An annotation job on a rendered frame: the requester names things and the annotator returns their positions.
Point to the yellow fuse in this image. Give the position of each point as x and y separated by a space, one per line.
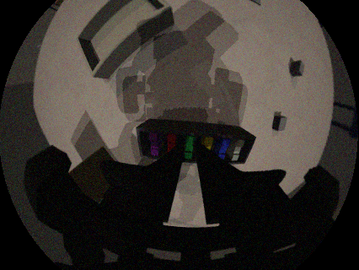
205 141

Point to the red fuse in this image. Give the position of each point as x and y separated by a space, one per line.
171 141

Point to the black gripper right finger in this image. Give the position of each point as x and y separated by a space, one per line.
222 184

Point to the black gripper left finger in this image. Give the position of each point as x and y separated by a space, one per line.
158 179

